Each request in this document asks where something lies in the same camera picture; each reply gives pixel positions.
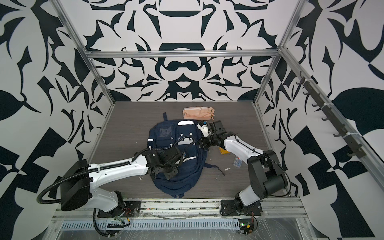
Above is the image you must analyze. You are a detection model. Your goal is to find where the navy blue backpack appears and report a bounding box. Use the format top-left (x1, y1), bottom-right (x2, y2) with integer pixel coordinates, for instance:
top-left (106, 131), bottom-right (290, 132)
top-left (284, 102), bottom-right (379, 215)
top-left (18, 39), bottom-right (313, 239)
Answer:
top-left (143, 113), bottom-right (219, 198)

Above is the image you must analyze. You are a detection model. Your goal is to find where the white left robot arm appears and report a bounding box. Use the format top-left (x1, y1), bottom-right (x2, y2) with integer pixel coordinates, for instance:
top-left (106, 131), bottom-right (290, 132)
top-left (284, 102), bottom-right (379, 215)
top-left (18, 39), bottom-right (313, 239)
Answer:
top-left (60, 146), bottom-right (187, 217)

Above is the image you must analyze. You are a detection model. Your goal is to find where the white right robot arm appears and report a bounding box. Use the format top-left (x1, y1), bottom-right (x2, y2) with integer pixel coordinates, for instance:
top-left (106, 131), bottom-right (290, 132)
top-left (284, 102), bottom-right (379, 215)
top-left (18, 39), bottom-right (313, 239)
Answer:
top-left (198, 121), bottom-right (289, 208)

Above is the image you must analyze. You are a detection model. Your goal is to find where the pink pencil case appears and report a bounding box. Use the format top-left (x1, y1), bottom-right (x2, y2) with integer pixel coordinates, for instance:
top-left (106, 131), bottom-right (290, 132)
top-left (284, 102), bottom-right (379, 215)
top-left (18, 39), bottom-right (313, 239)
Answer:
top-left (183, 107), bottom-right (215, 121)

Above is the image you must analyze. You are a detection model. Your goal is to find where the small green circuit board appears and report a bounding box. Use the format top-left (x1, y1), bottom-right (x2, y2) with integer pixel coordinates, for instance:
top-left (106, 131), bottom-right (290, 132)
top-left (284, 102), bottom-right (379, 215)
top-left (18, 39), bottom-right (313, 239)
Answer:
top-left (239, 218), bottom-right (259, 235)

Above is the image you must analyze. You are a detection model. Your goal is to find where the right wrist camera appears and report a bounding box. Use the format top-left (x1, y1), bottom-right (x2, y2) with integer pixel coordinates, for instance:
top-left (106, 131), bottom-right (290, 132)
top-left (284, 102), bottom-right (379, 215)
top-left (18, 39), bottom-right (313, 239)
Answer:
top-left (198, 122), bottom-right (210, 138)

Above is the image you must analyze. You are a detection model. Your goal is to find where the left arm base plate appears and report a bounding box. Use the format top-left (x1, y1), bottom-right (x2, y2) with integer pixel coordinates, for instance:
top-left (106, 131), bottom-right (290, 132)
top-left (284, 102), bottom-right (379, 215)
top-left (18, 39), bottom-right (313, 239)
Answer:
top-left (97, 201), bottom-right (142, 218)

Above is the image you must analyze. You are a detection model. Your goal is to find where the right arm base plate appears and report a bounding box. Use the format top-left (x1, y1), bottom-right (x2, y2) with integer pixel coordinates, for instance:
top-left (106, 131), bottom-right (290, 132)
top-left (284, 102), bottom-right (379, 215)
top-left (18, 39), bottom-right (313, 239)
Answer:
top-left (220, 199), bottom-right (263, 217)

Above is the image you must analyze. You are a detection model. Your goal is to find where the white slotted cable duct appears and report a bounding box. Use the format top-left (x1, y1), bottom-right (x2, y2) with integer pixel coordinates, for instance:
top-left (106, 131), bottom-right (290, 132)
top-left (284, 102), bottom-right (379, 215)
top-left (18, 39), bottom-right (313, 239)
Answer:
top-left (61, 218), bottom-right (241, 231)

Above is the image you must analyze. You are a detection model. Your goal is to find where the black corrugated cable hose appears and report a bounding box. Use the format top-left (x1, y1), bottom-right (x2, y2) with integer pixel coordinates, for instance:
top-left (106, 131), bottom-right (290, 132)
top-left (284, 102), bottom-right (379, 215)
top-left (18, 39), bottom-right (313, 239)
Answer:
top-left (36, 160), bottom-right (133, 205)

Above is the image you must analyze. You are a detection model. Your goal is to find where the grey wall hook rack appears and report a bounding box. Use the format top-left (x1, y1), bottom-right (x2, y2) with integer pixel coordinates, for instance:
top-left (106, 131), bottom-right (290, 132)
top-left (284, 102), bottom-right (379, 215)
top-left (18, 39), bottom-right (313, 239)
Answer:
top-left (297, 73), bottom-right (367, 159)

